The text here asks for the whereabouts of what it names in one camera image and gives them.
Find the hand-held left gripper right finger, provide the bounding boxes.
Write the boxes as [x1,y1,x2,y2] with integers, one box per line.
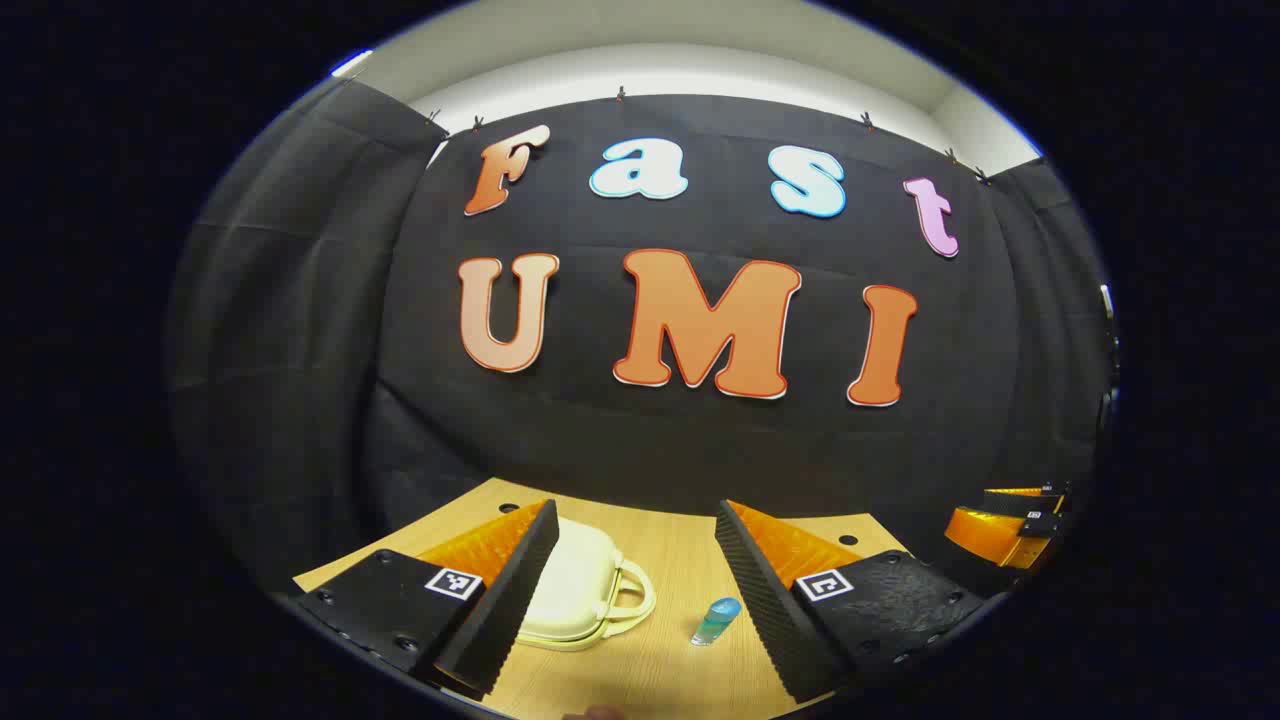
[714,498,986,704]

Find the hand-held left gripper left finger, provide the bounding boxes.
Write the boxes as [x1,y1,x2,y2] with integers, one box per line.
[293,498,561,701]

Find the blue skin care bottle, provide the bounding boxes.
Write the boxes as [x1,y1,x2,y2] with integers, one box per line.
[690,597,743,648]

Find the cream suitcase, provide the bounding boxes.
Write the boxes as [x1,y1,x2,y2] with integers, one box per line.
[515,517,658,653]

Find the black backdrop cloth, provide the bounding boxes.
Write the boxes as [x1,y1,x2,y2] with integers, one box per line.
[165,75,1116,601]

